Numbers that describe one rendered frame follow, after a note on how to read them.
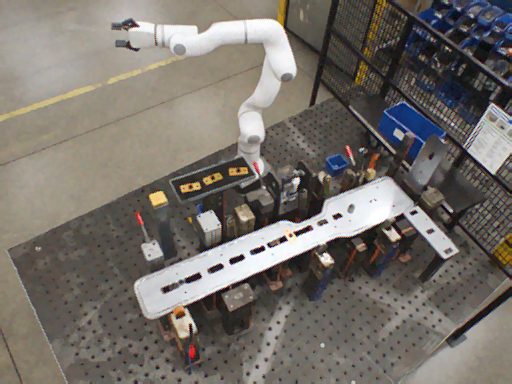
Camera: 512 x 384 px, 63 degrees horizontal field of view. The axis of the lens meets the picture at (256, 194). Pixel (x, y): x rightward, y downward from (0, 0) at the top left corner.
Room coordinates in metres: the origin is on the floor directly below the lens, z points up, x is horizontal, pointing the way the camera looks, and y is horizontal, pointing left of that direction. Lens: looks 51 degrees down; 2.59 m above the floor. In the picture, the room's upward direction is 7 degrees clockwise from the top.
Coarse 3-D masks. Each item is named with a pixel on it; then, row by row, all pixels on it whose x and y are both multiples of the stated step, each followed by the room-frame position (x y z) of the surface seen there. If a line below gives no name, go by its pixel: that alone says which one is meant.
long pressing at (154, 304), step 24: (360, 192) 1.36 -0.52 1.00; (384, 192) 1.38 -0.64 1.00; (360, 216) 1.21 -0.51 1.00; (384, 216) 1.23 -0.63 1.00; (240, 240) 1.00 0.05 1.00; (264, 240) 1.01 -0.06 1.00; (288, 240) 1.03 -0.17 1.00; (312, 240) 1.04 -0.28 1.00; (192, 264) 0.85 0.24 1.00; (216, 264) 0.87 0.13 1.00; (240, 264) 0.88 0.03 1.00; (264, 264) 0.89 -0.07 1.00; (144, 288) 0.72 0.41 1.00; (192, 288) 0.74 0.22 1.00; (216, 288) 0.76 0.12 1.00; (144, 312) 0.62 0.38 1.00; (168, 312) 0.64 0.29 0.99
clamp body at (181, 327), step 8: (184, 312) 0.62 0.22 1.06; (176, 320) 0.58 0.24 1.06; (184, 320) 0.59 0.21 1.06; (192, 320) 0.59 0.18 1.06; (176, 328) 0.55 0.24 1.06; (184, 328) 0.56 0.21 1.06; (192, 328) 0.58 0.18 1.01; (176, 336) 0.56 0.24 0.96; (184, 336) 0.53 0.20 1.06; (176, 344) 0.58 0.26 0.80; (184, 344) 0.52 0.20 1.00; (184, 352) 0.53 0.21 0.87; (184, 360) 0.52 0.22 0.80; (192, 360) 0.54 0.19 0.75; (200, 360) 0.55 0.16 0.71; (184, 368) 0.51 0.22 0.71
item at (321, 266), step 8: (320, 256) 0.94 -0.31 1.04; (328, 256) 0.94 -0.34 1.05; (312, 264) 0.95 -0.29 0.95; (320, 264) 0.91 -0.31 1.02; (328, 264) 0.90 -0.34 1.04; (312, 272) 0.94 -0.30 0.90; (320, 272) 0.90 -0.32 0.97; (328, 272) 0.91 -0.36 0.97; (304, 280) 0.96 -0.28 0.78; (312, 280) 0.93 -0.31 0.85; (320, 280) 0.91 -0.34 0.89; (304, 288) 0.94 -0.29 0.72; (312, 288) 0.91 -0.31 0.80; (320, 288) 0.91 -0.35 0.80; (312, 296) 0.90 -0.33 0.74; (320, 296) 0.92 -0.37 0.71
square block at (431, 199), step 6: (426, 192) 1.36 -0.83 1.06; (432, 192) 1.36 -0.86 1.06; (438, 192) 1.37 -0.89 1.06; (420, 198) 1.36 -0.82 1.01; (426, 198) 1.34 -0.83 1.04; (432, 198) 1.33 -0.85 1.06; (438, 198) 1.33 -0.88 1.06; (420, 204) 1.35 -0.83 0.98; (426, 204) 1.32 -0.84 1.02; (432, 204) 1.30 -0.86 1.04; (438, 204) 1.32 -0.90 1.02; (414, 210) 1.36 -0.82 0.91; (426, 210) 1.31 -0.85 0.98; (432, 210) 1.32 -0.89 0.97; (408, 222) 1.35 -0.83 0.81
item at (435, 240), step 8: (416, 208) 1.30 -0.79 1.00; (408, 216) 1.25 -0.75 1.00; (416, 216) 1.25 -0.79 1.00; (424, 216) 1.26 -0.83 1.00; (416, 224) 1.20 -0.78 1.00; (424, 224) 1.21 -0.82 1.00; (432, 224) 1.21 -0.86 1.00; (424, 232) 1.16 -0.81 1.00; (440, 232) 1.17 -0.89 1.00; (432, 240) 1.12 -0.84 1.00; (440, 240) 1.13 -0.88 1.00; (448, 240) 1.13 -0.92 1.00; (432, 248) 1.08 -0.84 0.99; (440, 248) 1.08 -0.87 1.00; (448, 248) 1.09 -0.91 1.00; (456, 248) 1.09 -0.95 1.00; (440, 256) 1.04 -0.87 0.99; (448, 256) 1.04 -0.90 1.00
